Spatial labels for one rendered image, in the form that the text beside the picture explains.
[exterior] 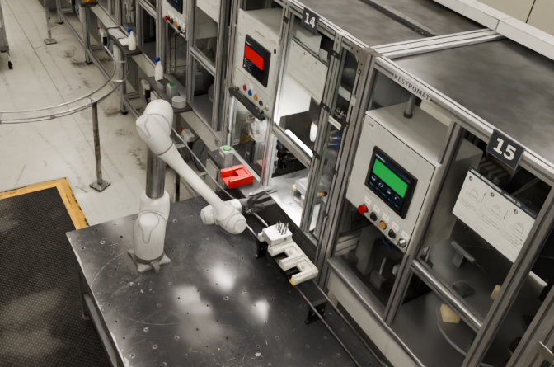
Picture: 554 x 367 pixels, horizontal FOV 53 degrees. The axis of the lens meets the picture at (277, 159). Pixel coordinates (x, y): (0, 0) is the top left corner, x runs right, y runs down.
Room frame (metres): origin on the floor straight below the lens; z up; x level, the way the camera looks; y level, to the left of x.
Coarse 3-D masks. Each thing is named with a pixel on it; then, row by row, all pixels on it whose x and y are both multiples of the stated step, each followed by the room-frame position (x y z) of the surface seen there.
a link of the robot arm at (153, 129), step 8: (144, 120) 2.14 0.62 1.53; (152, 120) 2.16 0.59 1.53; (160, 120) 2.20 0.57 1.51; (136, 128) 2.14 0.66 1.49; (144, 128) 2.12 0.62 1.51; (152, 128) 2.13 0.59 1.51; (160, 128) 2.16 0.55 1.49; (168, 128) 2.22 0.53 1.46; (144, 136) 2.11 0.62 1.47; (152, 136) 2.12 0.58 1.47; (160, 136) 2.13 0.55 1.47; (168, 136) 2.18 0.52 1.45; (152, 144) 2.11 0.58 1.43; (160, 144) 2.12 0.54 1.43; (168, 144) 2.14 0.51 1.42; (160, 152) 2.12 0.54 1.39
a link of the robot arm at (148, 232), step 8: (144, 216) 2.14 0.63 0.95; (152, 216) 2.15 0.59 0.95; (160, 216) 2.23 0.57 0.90; (136, 224) 2.10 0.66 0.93; (144, 224) 2.09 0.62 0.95; (152, 224) 2.10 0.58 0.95; (160, 224) 2.13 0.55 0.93; (136, 232) 2.08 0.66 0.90; (144, 232) 2.07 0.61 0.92; (152, 232) 2.08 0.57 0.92; (160, 232) 2.10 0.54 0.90; (136, 240) 2.06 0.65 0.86; (144, 240) 2.05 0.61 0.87; (152, 240) 2.06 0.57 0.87; (160, 240) 2.09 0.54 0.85; (136, 248) 2.06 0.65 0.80; (144, 248) 2.05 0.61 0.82; (152, 248) 2.06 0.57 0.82; (160, 248) 2.09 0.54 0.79; (144, 256) 2.05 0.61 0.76; (152, 256) 2.06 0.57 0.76
